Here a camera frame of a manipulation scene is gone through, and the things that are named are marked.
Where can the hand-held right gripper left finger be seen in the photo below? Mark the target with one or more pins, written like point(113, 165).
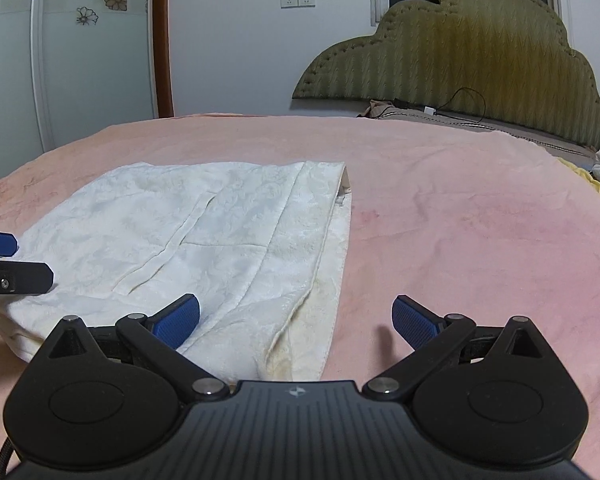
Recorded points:
point(175, 320)

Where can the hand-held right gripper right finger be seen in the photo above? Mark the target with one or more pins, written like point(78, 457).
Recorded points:
point(415, 322)

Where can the white patterned pants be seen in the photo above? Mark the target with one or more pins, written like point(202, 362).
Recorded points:
point(180, 220)

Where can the pink blanket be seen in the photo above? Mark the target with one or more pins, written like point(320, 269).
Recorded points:
point(455, 235)

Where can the beige cloth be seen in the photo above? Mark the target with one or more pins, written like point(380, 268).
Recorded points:
point(377, 109)

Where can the black power adapter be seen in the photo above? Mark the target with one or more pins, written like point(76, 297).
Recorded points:
point(401, 103)

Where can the yellow cloth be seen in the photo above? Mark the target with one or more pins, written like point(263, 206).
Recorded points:
point(592, 180)

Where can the olive quilted headboard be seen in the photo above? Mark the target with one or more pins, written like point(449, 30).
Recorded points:
point(455, 60)

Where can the brown wooden door frame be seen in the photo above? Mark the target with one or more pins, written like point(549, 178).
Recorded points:
point(164, 35)

